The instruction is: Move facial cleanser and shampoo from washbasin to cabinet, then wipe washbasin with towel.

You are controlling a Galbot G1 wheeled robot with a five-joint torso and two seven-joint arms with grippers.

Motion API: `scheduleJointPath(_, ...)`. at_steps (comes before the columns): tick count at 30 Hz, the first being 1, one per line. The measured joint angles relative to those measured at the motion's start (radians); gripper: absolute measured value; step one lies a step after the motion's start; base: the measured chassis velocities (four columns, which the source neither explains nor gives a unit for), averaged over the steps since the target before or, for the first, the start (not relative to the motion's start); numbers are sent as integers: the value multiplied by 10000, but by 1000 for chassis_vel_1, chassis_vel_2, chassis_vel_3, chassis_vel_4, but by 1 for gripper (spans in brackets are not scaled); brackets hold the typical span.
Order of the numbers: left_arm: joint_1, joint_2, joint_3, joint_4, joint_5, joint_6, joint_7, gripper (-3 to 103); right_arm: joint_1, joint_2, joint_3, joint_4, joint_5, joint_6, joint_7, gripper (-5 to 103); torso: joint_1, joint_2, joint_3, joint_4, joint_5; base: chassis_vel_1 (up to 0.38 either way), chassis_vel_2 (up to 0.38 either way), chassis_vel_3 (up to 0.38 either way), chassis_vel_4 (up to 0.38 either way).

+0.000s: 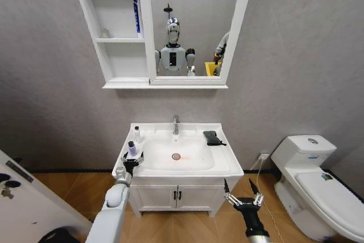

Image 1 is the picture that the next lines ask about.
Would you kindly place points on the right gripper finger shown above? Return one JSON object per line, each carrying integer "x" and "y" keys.
{"x": 254, "y": 189}
{"x": 227, "y": 190}

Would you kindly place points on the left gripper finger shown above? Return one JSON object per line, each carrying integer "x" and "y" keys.
{"x": 140, "y": 157}
{"x": 124, "y": 157}

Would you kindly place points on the purple bottle with dark cap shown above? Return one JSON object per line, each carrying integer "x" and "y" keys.
{"x": 132, "y": 149}

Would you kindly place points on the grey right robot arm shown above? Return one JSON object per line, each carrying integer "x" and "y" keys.
{"x": 258, "y": 239}

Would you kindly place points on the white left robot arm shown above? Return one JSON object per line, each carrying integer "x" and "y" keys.
{"x": 109, "y": 214}

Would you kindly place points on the white vanity cabinet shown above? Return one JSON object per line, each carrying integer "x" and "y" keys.
{"x": 199, "y": 197}

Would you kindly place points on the white ceramic washbasin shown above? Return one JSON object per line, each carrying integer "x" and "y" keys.
{"x": 176, "y": 166}

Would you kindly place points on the dark grey folded towel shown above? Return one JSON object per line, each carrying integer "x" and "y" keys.
{"x": 212, "y": 137}

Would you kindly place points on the white bottle with black cap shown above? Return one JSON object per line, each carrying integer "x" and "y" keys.
{"x": 137, "y": 135}

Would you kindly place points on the round metal sink drain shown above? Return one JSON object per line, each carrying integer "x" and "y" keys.
{"x": 176, "y": 156}

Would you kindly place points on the chrome faucet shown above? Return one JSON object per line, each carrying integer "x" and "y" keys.
{"x": 176, "y": 125}

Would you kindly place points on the white toilet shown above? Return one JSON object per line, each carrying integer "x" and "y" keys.
{"x": 318, "y": 186}

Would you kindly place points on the chrome toilet flush button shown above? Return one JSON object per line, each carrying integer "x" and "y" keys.
{"x": 312, "y": 140}

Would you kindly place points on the grey door latch plate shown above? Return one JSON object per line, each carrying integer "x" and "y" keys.
{"x": 19, "y": 170}

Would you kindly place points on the white framed mirror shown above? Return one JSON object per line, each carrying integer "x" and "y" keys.
{"x": 193, "y": 24}

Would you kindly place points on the blue and white toothpaste tube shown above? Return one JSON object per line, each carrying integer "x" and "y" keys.
{"x": 138, "y": 12}

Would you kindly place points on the white wall socket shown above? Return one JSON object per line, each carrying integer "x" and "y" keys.
{"x": 263, "y": 156}

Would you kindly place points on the white wall cabinet with shelves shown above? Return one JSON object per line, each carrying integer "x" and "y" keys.
{"x": 119, "y": 26}

